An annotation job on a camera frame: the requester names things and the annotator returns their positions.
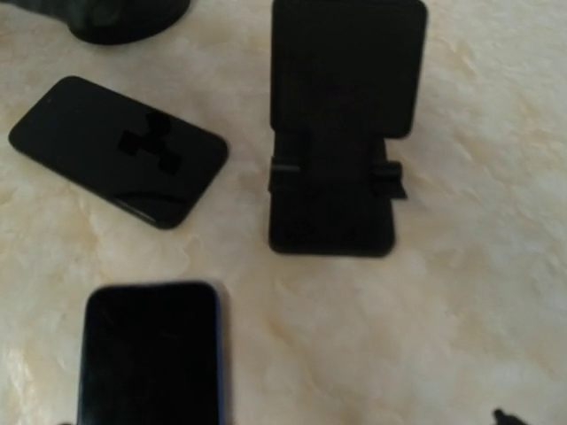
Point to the black phone upper left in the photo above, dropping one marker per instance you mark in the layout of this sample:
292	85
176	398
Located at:
147	162

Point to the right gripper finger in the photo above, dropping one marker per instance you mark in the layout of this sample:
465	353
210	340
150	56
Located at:
502	418

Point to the black phone blue edge centre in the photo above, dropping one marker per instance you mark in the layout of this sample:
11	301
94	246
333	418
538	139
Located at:
152	354

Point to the black folding phone stand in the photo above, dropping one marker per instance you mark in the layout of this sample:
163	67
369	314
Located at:
344	80

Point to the left black pole phone stand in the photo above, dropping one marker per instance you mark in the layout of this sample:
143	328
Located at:
110	22

